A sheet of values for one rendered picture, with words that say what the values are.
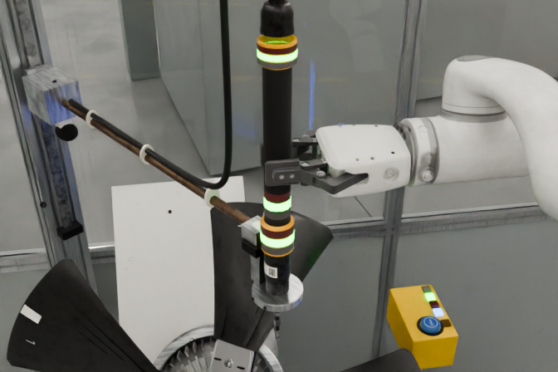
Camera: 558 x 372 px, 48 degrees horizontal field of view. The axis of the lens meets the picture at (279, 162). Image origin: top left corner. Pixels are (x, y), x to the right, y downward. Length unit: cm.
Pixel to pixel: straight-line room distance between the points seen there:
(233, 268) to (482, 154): 47
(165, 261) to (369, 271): 78
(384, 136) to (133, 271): 66
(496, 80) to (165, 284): 77
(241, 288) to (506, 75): 54
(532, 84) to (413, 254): 121
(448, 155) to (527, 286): 140
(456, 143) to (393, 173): 8
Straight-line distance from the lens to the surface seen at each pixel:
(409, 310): 142
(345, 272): 185
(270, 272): 84
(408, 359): 116
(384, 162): 73
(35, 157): 140
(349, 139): 76
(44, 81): 126
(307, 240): 100
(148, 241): 126
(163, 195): 127
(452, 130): 78
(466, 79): 76
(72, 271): 100
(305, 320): 195
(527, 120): 70
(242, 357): 104
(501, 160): 80
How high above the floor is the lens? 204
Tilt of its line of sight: 31 degrees down
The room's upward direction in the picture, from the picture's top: straight up
